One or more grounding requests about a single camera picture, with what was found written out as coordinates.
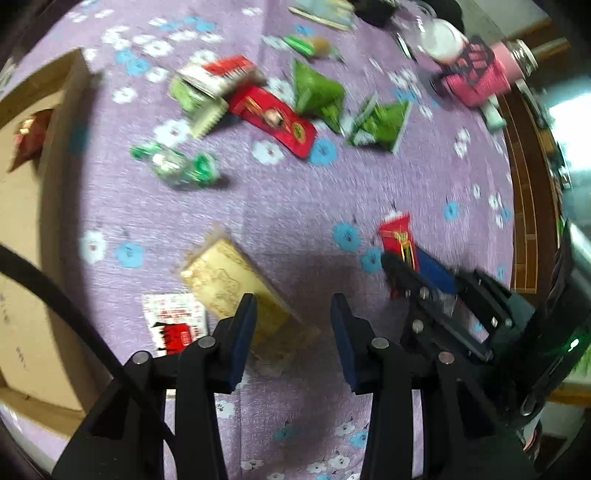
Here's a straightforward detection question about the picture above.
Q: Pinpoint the red and white snack packet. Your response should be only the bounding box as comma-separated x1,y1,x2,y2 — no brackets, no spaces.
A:
178,55,266,97

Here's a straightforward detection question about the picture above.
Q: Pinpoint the clear plastic cup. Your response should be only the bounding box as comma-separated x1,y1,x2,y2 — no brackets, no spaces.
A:
397,4,467,65

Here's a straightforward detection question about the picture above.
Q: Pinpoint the small red gold-ribbon packet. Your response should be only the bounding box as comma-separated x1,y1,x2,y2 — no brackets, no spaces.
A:
379,212,421,301

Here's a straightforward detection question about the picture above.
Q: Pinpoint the dark red shiny packet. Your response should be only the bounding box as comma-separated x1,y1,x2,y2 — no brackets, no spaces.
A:
7,108,56,174

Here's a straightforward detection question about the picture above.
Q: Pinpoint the green tube packet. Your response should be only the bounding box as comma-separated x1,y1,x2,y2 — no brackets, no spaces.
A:
281,34,345,63

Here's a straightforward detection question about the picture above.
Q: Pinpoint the white red-printed snack packet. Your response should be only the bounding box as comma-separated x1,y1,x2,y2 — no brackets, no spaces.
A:
142,293,206,358

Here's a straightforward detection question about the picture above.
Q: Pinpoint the black cable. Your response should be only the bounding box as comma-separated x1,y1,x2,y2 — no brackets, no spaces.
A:
0,244,178,480

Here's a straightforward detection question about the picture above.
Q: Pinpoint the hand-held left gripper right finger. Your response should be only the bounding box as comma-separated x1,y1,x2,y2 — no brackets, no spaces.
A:
329,293,539,480

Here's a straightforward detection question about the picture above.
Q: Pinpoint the green and white snack packet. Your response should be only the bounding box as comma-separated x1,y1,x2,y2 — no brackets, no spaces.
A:
168,76,229,139

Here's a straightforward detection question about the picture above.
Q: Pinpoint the pink bottle with metal lid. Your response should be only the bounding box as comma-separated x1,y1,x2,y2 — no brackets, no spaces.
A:
489,39,539,75

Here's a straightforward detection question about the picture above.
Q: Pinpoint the green triangular snack packet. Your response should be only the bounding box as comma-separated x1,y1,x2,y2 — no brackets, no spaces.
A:
291,60,347,134
346,95,413,154

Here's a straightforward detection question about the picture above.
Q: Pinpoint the pink knitted bottle sleeve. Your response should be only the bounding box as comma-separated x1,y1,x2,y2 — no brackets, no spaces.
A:
438,41,513,109

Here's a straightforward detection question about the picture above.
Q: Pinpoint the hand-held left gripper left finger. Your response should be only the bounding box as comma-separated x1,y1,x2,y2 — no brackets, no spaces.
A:
52,293,258,480

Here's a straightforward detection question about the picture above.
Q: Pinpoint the small black box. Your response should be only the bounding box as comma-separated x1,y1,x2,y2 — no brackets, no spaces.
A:
353,0,400,26

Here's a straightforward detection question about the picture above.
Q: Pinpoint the purple floral tablecloth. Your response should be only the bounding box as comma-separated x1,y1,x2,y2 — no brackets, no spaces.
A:
0,0,518,480

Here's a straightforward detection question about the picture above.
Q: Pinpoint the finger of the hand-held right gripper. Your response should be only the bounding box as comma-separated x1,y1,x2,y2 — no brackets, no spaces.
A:
414,247,513,333
381,253,494,364

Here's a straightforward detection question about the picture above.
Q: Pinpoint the mint green small object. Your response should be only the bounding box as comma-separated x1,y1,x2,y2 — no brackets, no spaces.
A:
480,99,506,132

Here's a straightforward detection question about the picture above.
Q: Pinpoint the long red snack packet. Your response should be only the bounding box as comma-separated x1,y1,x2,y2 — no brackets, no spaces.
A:
228,85,318,160

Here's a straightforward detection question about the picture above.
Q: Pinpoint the green clear wrapped candy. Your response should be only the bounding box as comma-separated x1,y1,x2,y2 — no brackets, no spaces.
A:
130,142,220,190

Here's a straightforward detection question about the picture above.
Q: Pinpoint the cardboard box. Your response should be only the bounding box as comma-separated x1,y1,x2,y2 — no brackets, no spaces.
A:
0,48,105,418

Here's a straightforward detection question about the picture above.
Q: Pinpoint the flat green yellow packet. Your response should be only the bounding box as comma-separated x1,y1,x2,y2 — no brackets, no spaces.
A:
288,0,356,32

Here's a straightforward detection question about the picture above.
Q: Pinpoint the wooden cabinet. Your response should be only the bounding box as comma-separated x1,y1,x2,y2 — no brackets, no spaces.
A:
496,37,573,296

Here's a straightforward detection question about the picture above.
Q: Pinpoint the beige snack packet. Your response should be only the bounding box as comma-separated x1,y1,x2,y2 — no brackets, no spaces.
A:
180,226,319,374

